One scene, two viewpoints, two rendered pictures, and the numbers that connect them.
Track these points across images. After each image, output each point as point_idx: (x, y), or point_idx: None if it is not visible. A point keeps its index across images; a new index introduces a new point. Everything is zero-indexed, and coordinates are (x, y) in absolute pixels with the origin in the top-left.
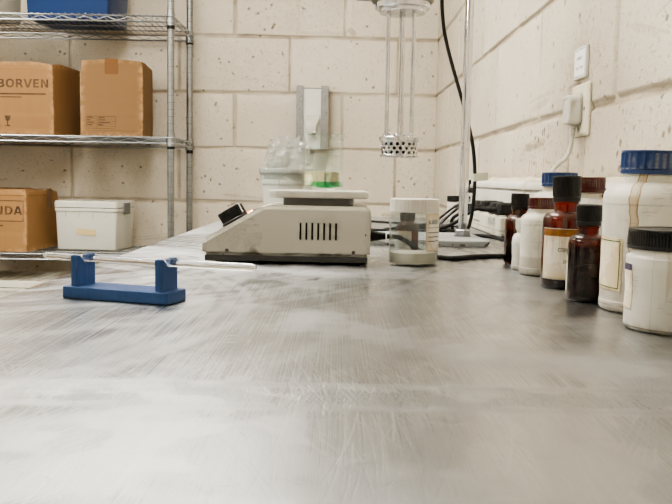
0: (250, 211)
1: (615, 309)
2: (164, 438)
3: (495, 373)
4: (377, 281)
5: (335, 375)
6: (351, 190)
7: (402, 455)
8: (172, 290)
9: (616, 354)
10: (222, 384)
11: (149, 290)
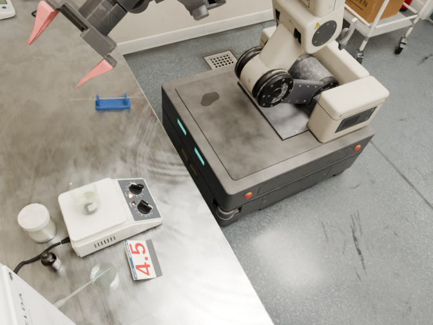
0: (129, 194)
1: None
2: (46, 42)
3: (2, 76)
4: (49, 166)
5: (31, 67)
6: (75, 220)
7: (15, 46)
8: (96, 103)
9: None
10: (48, 59)
11: (102, 101)
